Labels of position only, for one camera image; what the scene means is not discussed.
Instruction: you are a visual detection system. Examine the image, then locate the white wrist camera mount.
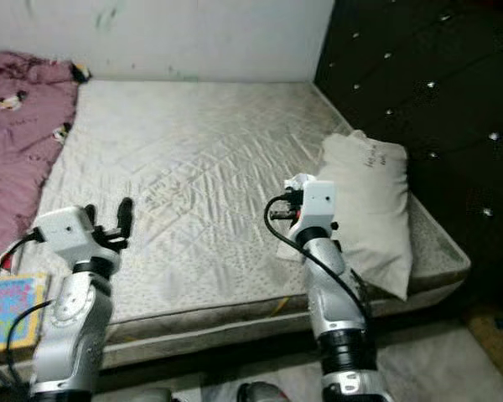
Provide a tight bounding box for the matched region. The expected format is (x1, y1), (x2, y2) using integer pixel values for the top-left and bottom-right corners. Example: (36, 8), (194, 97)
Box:
(285, 173), (336, 240)
(34, 207), (99, 271)

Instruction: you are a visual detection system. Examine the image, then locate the white pillow with tree print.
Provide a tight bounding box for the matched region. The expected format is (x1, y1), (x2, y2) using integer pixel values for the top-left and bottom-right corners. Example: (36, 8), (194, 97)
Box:
(277, 130), (413, 301)

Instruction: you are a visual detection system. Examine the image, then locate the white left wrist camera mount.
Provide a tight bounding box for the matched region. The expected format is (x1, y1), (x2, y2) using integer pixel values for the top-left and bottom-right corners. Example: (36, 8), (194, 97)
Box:
(34, 207), (99, 271)

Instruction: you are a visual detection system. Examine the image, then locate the silver right robot leg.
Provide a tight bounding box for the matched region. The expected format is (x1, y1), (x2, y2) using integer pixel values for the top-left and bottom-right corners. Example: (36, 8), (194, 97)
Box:
(235, 381), (294, 402)

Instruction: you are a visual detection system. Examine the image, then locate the white quilted mattress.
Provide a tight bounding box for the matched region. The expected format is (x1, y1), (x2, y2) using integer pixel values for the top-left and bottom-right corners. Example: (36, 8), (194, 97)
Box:
(0, 80), (472, 390)

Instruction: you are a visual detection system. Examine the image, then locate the silver left robot leg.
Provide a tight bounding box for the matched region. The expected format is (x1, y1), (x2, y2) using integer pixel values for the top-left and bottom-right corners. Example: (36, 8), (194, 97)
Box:
(117, 387), (177, 402)

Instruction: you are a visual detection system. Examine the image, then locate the black tufted headboard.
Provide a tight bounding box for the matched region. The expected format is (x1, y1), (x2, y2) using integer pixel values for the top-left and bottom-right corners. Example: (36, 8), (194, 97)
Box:
(314, 0), (503, 315)

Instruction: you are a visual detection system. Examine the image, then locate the pink Mickey print quilt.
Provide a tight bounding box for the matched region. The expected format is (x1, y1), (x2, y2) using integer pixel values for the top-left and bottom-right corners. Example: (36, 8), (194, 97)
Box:
(0, 50), (80, 273)

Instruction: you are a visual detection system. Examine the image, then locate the brown floor rug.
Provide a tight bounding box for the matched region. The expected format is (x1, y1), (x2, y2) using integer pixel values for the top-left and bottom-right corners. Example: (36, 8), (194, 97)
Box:
(465, 310), (503, 382)

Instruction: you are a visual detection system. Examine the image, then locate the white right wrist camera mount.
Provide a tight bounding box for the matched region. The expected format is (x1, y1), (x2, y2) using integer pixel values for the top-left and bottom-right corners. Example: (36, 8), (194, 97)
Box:
(285, 173), (336, 240)

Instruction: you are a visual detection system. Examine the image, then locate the silver robot leg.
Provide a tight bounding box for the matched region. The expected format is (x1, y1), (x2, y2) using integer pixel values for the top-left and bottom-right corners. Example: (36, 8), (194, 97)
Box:
(117, 387), (177, 402)
(235, 381), (294, 402)

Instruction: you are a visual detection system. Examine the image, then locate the colourful children's board book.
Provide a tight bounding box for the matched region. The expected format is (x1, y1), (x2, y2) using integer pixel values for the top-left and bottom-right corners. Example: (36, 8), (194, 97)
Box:
(0, 270), (49, 353)

